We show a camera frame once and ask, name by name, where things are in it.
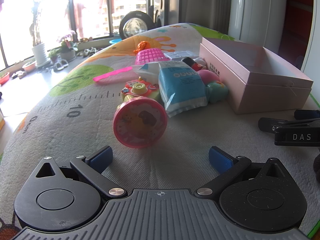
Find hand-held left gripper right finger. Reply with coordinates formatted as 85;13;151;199
196;146;288;201

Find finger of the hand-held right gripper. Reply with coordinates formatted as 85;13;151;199
258;117;320;146
294;109;320;120

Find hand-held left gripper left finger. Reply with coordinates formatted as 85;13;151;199
32;146;128;198

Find pink round toy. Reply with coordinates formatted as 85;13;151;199
113;97;168;149

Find pink cardboard box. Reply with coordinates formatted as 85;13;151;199
199;37;314;115

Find pink and green squishy toy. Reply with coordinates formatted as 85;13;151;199
197;69;229;103

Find blue and white packet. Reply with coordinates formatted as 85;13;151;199
158;60;208;118

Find doll keychain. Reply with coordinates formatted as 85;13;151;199
181;57;208;72

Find white charger block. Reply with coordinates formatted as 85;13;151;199
163;50;201;61

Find orange plastic toy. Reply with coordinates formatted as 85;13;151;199
136;41;151;52

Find dark red cabinet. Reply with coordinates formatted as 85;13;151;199
277;0;316;68

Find white sandals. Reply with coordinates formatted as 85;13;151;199
53;56;70;71

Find small green potted plant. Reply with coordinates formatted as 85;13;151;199
47;48;61;63

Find pink flowers in pot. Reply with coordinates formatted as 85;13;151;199
57;30;78;62

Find shallow pink plant pot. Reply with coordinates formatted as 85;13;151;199
22;60;37;73

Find white cabinet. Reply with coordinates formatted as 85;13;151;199
227;0;288;53

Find potted tree in white pot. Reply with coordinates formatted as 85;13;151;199
24;0;54;67

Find red basin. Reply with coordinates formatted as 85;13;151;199
0;72;11;86

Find black-rimmed round glass door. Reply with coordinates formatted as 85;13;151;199
119;11;156;41

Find hanging red clothes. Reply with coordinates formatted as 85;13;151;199
64;1;86;39

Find grey curtain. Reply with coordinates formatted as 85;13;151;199
179;0;233;34

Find grey washing machine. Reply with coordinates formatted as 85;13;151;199
153;0;171;28

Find colourful toy camera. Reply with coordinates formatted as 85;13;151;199
121;78;161;102

